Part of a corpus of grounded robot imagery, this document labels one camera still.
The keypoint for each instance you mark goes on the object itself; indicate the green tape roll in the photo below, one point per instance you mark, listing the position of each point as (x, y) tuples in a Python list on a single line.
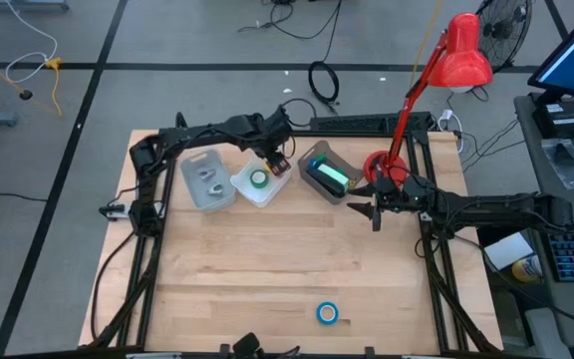
[(253, 178)]

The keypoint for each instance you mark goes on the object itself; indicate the grey plastic bin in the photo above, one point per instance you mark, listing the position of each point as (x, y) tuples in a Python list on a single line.
[(192, 184)]

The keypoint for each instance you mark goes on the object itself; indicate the mint green stapler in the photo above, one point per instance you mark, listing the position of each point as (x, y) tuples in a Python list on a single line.
[(332, 173)]

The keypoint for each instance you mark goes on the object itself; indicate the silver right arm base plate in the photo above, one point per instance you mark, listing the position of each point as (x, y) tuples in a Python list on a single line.
[(424, 217)]

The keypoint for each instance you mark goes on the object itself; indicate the brown translucent plastic bin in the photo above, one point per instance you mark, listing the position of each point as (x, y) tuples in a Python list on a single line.
[(309, 152)]

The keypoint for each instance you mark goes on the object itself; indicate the black power strip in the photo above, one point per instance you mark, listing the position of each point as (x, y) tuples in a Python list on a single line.
[(352, 122)]

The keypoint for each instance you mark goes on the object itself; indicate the small black device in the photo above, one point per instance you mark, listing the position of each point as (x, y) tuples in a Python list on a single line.
[(247, 345)]

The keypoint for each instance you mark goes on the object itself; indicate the black stapler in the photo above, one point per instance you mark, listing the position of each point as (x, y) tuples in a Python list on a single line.
[(324, 185)]

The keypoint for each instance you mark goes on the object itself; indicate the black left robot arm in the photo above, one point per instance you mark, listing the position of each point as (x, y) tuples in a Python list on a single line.
[(202, 132)]

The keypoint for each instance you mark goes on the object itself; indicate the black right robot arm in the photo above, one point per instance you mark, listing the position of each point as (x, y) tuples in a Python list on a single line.
[(491, 207)]

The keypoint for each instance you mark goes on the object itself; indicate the black floor puck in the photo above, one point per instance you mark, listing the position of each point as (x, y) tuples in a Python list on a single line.
[(26, 94)]

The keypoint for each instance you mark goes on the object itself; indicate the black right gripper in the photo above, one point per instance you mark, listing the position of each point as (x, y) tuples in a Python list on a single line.
[(396, 197)]

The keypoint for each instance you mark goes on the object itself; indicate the white plastic bin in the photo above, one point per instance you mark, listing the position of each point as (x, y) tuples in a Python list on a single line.
[(247, 192)]

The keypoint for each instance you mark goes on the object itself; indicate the white power adapter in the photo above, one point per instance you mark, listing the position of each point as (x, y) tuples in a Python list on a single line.
[(446, 115)]

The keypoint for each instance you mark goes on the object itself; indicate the blue tape roll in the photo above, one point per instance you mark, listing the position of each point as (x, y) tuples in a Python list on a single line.
[(319, 313)]

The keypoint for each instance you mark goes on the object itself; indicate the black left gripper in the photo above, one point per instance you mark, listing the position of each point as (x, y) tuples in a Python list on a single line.
[(277, 132)]

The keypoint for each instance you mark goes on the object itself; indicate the clear plastic bag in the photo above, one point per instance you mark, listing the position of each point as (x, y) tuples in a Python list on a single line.
[(568, 169)]

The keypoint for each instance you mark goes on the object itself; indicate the black mini computer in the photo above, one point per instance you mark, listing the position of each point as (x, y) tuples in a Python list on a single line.
[(561, 119)]

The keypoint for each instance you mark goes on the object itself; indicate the red desk lamp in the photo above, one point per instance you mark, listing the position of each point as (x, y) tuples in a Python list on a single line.
[(459, 55)]

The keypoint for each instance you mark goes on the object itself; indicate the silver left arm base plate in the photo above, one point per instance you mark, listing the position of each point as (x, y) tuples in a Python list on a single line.
[(113, 212)]

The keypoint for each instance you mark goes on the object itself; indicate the black floor fan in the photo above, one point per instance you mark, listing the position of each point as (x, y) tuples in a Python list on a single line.
[(503, 30)]

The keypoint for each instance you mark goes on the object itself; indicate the grey cart base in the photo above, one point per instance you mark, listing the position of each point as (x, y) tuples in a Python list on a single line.
[(23, 5)]

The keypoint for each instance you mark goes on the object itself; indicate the grey desk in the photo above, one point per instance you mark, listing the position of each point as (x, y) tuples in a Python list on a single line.
[(536, 149)]

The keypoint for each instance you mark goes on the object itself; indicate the yellow and blue container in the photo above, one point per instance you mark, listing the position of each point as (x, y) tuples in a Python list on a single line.
[(526, 269)]

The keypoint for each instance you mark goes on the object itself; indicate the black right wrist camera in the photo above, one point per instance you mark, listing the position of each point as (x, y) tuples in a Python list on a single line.
[(391, 189)]

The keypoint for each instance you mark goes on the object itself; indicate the white paper sheet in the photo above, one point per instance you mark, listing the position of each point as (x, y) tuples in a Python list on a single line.
[(508, 251)]

